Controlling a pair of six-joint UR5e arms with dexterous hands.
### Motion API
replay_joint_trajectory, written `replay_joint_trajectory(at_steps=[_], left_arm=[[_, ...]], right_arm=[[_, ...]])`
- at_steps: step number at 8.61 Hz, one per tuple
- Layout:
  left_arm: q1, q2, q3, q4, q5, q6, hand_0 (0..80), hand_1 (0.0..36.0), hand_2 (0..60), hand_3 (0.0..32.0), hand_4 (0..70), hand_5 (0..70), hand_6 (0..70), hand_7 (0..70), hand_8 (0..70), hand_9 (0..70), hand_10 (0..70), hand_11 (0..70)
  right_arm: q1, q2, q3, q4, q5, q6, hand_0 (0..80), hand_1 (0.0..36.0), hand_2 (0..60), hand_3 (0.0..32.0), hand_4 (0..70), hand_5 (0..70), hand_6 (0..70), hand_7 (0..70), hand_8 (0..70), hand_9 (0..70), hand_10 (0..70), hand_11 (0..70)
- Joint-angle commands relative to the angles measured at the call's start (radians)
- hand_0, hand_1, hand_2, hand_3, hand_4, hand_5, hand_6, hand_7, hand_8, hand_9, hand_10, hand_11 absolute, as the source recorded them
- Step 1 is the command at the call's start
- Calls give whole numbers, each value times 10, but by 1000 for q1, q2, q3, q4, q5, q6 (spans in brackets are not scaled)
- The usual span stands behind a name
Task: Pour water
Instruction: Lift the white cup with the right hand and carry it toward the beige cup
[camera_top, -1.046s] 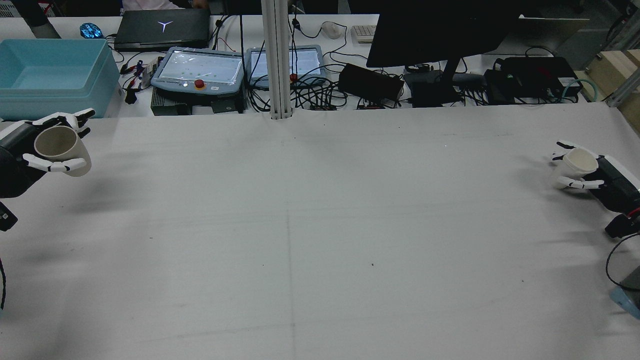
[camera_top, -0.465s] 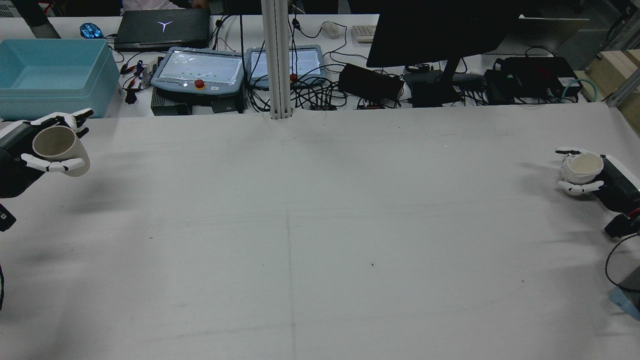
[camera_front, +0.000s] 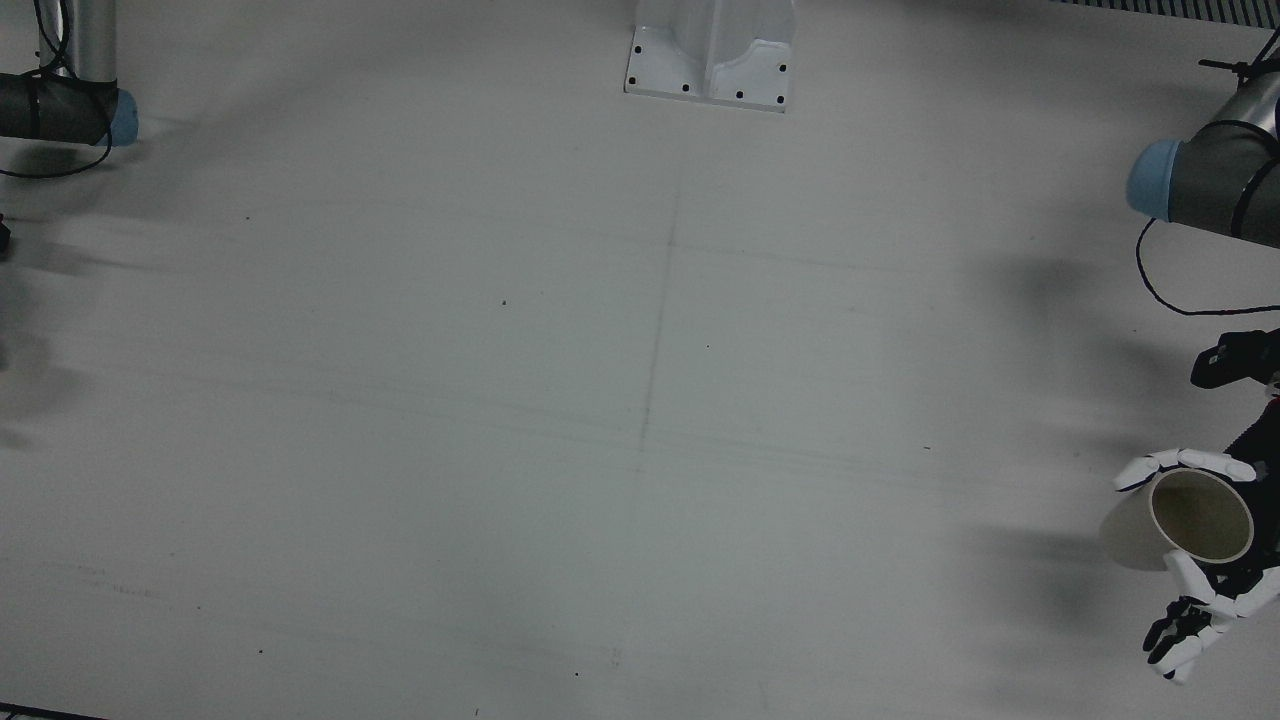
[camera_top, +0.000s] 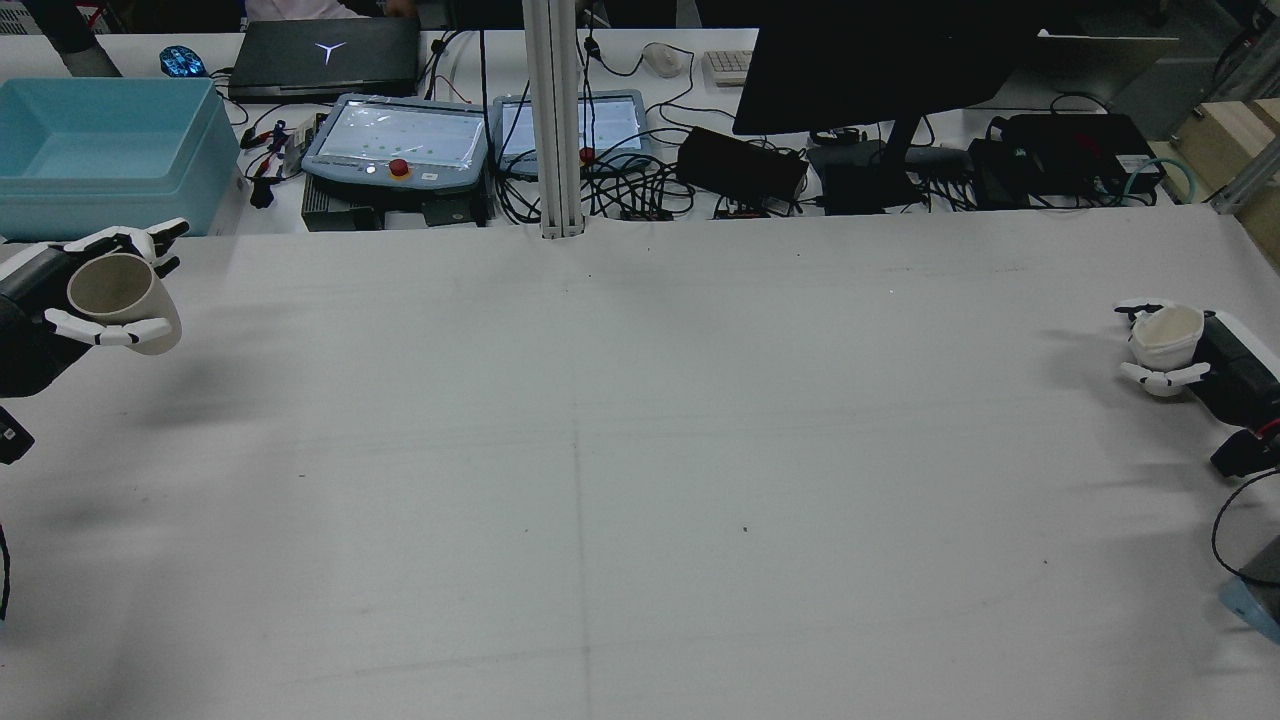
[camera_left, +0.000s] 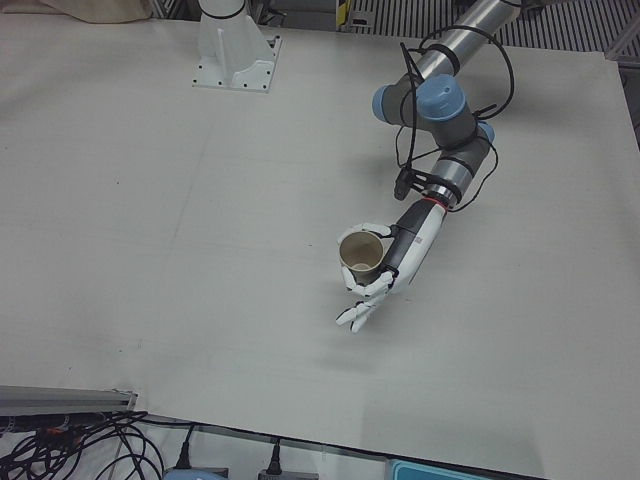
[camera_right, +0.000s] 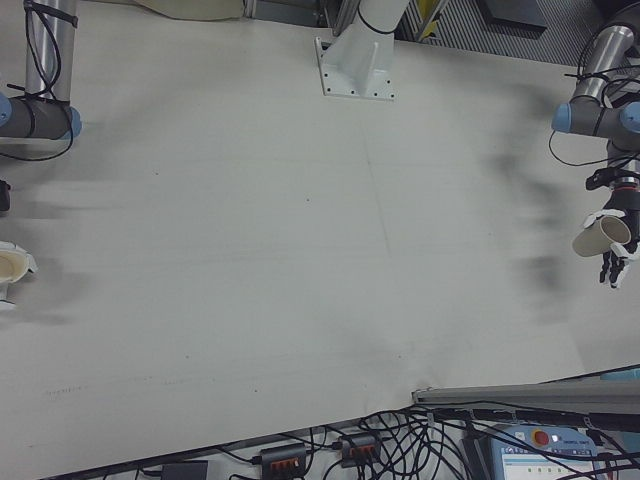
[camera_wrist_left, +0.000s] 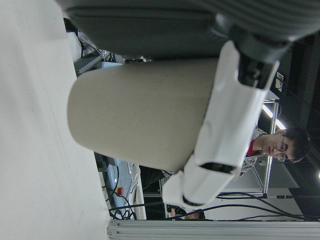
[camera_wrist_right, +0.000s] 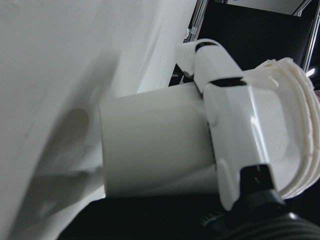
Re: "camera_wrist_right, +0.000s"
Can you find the white paper cup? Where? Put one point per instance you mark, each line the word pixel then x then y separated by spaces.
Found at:
pixel 150 137

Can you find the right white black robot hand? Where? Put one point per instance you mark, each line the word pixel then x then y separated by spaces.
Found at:
pixel 232 125

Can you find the aluminium frame post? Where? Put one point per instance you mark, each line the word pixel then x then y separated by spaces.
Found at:
pixel 197 20

